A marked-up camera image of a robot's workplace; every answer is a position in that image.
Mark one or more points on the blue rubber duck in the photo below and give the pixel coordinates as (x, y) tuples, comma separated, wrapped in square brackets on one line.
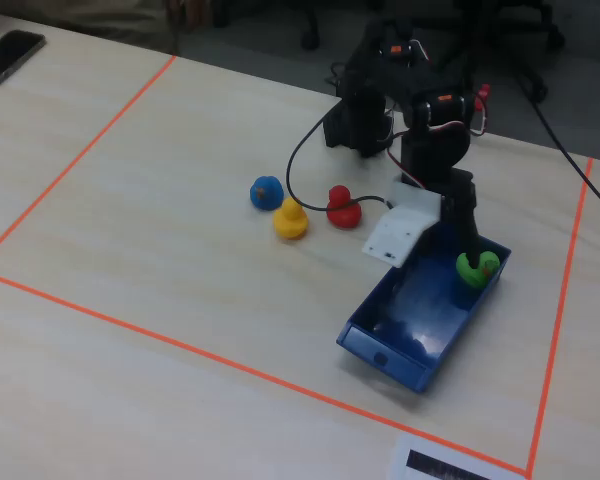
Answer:
[(267, 195)]

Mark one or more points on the yellow rubber duck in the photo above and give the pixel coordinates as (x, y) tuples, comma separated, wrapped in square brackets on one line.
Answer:
[(290, 222)]

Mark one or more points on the orange tape strip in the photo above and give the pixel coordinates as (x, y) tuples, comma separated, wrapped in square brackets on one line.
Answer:
[(75, 160), (255, 372), (560, 310)]

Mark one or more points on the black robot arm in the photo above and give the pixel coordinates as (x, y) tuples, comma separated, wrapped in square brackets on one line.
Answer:
[(375, 100)]

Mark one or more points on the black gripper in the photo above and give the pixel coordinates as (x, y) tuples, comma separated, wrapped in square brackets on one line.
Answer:
[(461, 200)]

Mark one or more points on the white paper label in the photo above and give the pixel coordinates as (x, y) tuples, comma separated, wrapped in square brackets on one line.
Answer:
[(445, 462)]

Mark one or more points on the black smartphone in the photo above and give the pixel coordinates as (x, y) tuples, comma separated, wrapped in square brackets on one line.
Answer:
[(7, 57)]

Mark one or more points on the green rubber duck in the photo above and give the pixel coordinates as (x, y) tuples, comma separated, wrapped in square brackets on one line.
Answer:
[(469, 275)]

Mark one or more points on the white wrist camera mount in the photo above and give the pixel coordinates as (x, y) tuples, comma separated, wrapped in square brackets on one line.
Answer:
[(402, 225)]

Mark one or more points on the blue plastic box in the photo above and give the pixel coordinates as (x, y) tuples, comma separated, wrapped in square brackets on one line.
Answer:
[(380, 357)]

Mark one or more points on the black office chair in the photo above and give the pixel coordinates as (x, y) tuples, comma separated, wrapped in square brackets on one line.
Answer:
[(520, 45)]

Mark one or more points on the red rubber duck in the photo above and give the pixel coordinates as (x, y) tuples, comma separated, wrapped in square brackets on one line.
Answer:
[(343, 210)]

